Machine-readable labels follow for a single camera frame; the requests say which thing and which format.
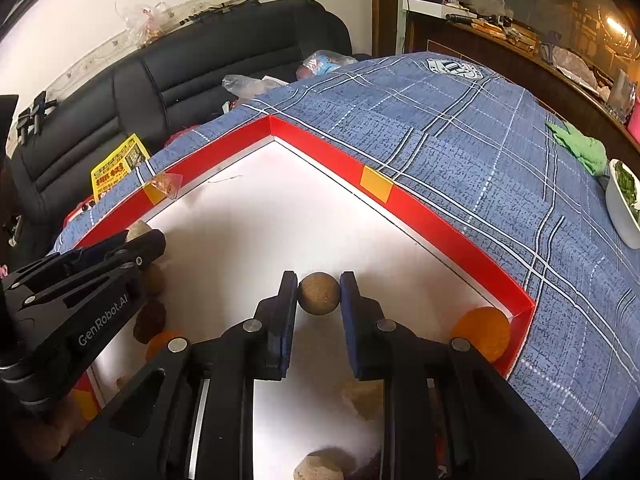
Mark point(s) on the pink thermos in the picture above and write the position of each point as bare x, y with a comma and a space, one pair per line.
636, 125

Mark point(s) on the red date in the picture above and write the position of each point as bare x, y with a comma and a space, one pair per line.
150, 322

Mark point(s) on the wooden glass cabinet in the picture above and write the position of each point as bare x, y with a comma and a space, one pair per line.
475, 45

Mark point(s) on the orange tangerine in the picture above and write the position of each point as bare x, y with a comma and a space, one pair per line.
160, 342
480, 335

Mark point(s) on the white bowl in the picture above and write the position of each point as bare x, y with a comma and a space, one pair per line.
622, 215

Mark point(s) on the black clip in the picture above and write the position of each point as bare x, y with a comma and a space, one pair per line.
30, 115

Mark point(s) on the plastic bag with snack packet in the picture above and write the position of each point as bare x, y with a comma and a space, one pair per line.
325, 65

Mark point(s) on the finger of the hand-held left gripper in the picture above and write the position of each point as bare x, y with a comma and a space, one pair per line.
125, 255

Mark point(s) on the crumpled plastic bag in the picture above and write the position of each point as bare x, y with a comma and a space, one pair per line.
575, 65

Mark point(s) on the crumpled clear plastic wrap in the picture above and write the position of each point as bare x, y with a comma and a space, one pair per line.
142, 17

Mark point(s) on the blue plaid tablecloth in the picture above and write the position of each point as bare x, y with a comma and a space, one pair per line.
475, 160

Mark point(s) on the black leather sofa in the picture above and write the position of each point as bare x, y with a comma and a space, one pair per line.
200, 70

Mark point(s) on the flat white box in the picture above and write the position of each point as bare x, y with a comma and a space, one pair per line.
425, 7

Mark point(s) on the clear plastic bag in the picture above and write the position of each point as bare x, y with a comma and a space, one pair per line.
250, 85

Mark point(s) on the glass pitcher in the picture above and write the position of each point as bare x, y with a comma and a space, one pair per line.
625, 95

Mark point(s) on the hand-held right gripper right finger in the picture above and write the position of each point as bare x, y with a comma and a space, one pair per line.
350, 330

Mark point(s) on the green cloth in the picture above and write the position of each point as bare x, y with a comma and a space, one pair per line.
582, 147

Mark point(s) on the yellow printed leaflet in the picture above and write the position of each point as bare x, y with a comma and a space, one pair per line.
120, 165

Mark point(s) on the pale rough chunk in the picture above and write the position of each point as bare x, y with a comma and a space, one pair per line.
317, 467
365, 400
123, 382

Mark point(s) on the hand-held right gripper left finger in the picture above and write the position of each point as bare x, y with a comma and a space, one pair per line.
287, 330

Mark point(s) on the red cardboard box tray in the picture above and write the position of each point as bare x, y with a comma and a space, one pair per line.
300, 210

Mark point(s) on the brown longan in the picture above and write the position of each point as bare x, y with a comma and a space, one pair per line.
320, 293
137, 230
154, 280

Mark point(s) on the green leafy vegetables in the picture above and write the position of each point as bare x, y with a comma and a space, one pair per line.
627, 180

